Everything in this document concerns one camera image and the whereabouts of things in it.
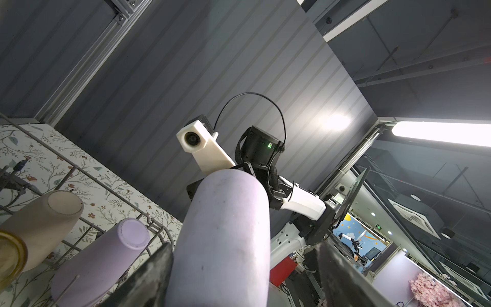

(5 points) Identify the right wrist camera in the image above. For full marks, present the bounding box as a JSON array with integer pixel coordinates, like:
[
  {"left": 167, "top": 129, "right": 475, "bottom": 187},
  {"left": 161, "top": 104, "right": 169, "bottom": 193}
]
[{"left": 176, "top": 119, "right": 236, "bottom": 175}]

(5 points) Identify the lilac cup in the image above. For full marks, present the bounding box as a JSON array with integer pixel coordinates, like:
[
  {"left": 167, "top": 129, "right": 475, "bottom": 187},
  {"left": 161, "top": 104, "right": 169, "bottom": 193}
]
[
  {"left": 51, "top": 218, "right": 150, "bottom": 306},
  {"left": 165, "top": 188, "right": 271, "bottom": 306}
]

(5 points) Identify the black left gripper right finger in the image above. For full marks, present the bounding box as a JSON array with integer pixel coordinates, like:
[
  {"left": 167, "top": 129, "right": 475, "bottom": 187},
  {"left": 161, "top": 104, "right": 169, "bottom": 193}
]
[{"left": 315, "top": 242, "right": 391, "bottom": 306}]

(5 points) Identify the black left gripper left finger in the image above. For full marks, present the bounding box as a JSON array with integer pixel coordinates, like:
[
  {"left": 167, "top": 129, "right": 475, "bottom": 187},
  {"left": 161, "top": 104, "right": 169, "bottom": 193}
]
[{"left": 101, "top": 243, "right": 173, "bottom": 307}]

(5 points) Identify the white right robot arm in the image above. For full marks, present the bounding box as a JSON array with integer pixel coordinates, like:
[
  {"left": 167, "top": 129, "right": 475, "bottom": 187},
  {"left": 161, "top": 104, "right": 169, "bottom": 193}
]
[{"left": 176, "top": 120, "right": 368, "bottom": 267}]

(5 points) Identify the beige cup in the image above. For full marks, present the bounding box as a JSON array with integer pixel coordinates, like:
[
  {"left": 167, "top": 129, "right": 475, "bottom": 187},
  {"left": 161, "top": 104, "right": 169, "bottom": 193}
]
[{"left": 1, "top": 190, "right": 84, "bottom": 272}]

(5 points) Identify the yellow transparent cup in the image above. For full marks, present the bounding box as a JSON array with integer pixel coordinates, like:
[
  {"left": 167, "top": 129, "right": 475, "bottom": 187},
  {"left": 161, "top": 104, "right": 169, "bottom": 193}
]
[{"left": 1, "top": 230, "right": 28, "bottom": 292}]

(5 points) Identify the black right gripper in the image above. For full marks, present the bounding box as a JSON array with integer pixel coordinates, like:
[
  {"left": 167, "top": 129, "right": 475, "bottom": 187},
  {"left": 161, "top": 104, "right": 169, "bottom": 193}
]
[{"left": 186, "top": 162, "right": 284, "bottom": 209}]

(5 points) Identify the grey wire dish rack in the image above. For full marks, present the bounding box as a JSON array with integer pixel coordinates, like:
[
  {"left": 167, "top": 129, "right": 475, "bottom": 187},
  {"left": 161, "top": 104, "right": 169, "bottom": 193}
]
[{"left": 1, "top": 115, "right": 182, "bottom": 306}]

